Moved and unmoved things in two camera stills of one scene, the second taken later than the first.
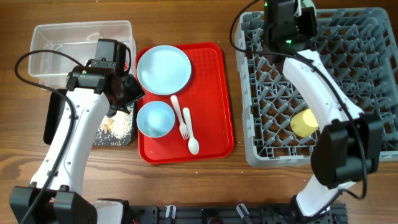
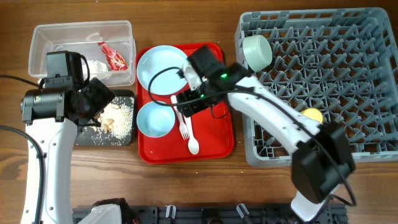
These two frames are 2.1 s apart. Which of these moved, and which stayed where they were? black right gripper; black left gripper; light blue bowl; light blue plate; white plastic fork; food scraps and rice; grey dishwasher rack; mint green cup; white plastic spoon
Moved: black right gripper; mint green cup; black left gripper
Stayed: light blue plate; white plastic spoon; food scraps and rice; light blue bowl; white plastic fork; grey dishwasher rack
